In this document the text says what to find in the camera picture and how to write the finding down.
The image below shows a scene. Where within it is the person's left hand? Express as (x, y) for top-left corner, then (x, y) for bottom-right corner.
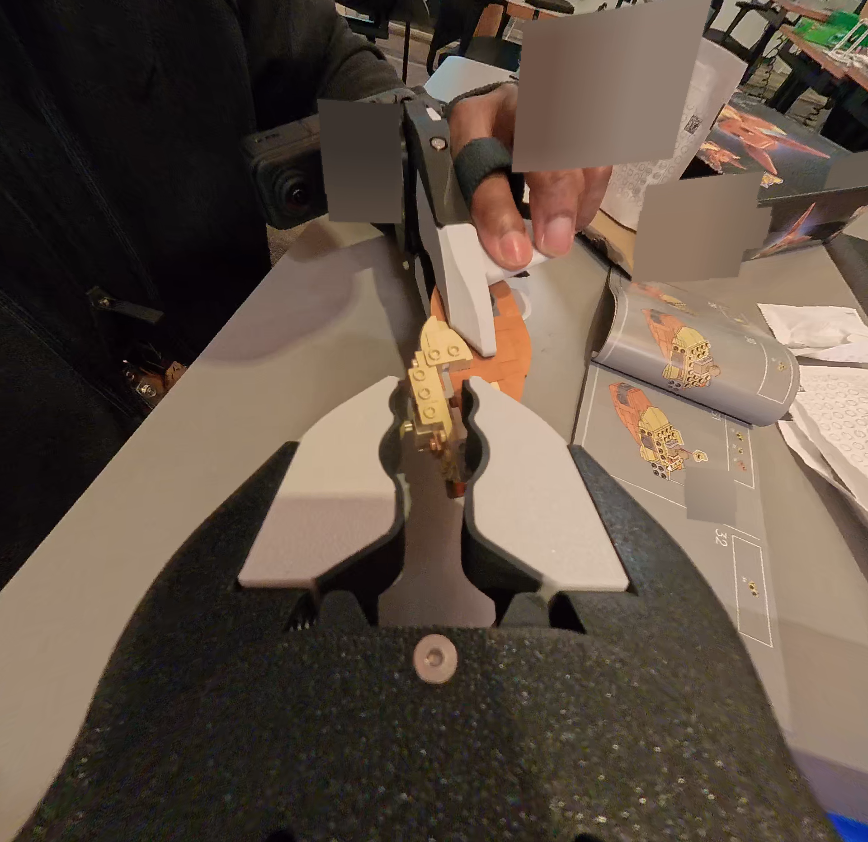
(448, 82), (616, 271)

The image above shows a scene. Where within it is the black office chair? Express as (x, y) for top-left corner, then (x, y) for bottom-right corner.
(331, 0), (433, 44)
(427, 0), (531, 57)

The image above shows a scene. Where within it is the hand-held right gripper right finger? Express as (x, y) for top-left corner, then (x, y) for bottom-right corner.
(461, 377), (632, 595)

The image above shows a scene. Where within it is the person's left forearm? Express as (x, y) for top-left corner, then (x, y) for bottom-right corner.
(224, 0), (448, 120)

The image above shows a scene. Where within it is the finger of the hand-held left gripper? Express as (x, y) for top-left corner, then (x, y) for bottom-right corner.
(436, 225), (502, 359)

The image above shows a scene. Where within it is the tan and orange brick model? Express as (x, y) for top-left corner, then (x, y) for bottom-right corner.
(406, 279), (534, 500)

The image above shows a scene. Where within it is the long wood-edged table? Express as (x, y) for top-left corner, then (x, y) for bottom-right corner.
(749, 0), (868, 101)

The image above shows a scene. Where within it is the dark toy set box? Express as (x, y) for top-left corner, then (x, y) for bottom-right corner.
(698, 92), (868, 261)

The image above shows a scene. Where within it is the white patterned paper bag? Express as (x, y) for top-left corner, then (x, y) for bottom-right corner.
(756, 303), (868, 366)
(778, 364), (868, 519)

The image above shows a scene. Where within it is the person's black jacket torso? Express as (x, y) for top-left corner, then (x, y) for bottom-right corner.
(0, 0), (320, 585)

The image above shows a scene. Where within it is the white paper bag text print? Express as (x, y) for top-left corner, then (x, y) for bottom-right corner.
(597, 38), (748, 234)

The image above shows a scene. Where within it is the grey instruction booklet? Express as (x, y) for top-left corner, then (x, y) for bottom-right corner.
(571, 269), (802, 649)

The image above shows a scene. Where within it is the grey desk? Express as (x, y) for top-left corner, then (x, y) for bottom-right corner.
(0, 225), (868, 842)

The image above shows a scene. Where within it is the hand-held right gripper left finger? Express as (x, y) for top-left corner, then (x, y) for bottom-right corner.
(237, 375), (408, 592)

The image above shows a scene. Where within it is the green box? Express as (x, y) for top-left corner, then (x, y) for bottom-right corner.
(792, 11), (868, 51)

